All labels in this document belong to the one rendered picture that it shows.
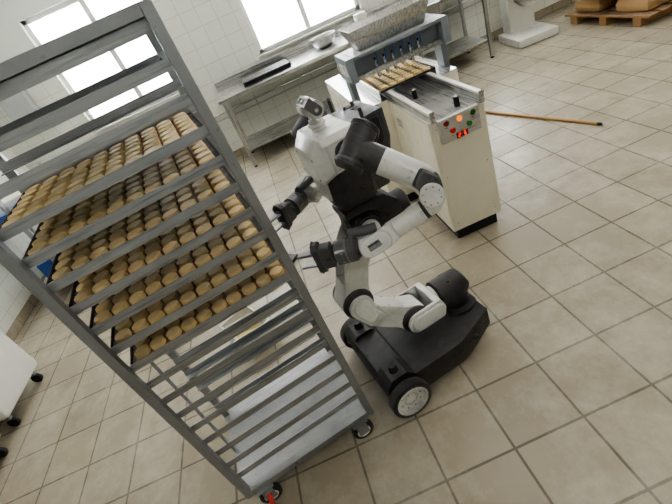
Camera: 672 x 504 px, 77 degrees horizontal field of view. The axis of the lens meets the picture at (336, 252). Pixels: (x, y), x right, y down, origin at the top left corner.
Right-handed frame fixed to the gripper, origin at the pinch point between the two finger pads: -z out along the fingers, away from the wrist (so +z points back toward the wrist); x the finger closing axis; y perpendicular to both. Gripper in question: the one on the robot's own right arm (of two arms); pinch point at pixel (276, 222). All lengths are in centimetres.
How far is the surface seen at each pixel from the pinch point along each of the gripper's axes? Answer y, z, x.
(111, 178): 17, -51, 54
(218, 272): 12.4, -39.7, 9.5
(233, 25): -312, 302, 52
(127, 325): -5, -68, 9
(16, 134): 11, -61, 72
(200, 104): 34, -28, 61
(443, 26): 1, 189, 17
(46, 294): 4, -79, 36
